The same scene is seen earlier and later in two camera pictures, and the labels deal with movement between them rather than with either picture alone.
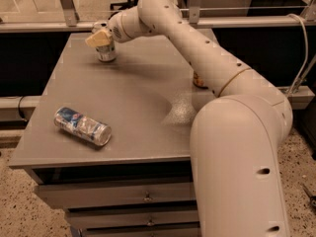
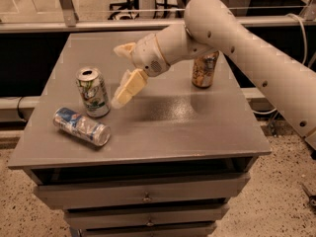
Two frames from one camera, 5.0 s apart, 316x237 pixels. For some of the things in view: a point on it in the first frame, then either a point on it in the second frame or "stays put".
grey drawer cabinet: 140,183 stays put
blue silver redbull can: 92,130 stays put
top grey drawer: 65,196 stays put
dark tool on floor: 312,198 stays put
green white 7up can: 106,53 to 93,91
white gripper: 115,29 to 147,55
